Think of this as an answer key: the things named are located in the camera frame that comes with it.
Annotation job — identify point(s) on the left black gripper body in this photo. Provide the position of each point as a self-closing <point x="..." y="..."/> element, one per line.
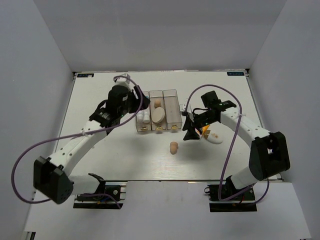
<point x="132" y="103"/>

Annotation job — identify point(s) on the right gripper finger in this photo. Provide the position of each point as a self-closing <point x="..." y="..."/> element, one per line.
<point x="192" y="134"/>
<point x="188" y="124"/>

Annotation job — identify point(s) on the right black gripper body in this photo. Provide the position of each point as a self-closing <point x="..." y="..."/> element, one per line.
<point x="203" y="119"/>

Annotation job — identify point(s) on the beige makeup sponge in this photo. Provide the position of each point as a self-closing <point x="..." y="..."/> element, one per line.
<point x="173" y="147"/>
<point x="157" y="103"/>

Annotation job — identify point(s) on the white tube blue logo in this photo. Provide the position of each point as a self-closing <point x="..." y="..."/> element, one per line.
<point x="140" y="117"/>

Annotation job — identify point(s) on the white tube pink blue print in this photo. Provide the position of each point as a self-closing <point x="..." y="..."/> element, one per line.
<point x="146" y="116"/>

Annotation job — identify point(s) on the round cream powder puff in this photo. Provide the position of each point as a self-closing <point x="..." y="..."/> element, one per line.
<point x="158" y="115"/>

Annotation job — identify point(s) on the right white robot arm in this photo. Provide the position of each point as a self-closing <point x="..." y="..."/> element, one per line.
<point x="268" y="155"/>

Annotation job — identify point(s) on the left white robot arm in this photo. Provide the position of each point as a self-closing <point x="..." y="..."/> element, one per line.
<point x="52" y="176"/>

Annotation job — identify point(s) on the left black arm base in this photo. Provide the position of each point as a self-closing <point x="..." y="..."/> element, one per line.
<point x="110" y="197"/>

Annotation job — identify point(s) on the orange tube white cap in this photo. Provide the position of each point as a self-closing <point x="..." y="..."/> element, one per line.
<point x="204" y="129"/>

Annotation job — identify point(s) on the right clear organizer bin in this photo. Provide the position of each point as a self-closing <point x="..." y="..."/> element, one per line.
<point x="172" y="109"/>

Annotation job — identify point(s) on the clear organizer bin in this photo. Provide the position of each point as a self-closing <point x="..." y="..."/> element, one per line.
<point x="157" y="95"/>
<point x="172" y="109"/>
<point x="143" y="127"/>

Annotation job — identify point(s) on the white oval compact case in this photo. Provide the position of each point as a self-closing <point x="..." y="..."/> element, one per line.
<point x="212" y="137"/>

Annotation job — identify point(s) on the left clear organizer bin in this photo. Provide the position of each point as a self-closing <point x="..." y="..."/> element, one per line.
<point x="143" y="127"/>

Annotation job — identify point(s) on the middle clear organizer bin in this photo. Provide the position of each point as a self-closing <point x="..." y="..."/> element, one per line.
<point x="157" y="95"/>

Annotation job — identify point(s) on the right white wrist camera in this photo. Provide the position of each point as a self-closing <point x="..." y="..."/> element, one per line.
<point x="186" y="111"/>

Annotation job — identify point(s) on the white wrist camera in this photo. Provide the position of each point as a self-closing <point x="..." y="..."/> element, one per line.
<point x="123" y="80"/>
<point x="186" y="111"/>

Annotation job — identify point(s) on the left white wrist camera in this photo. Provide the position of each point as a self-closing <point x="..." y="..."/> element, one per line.
<point x="123" y="80"/>

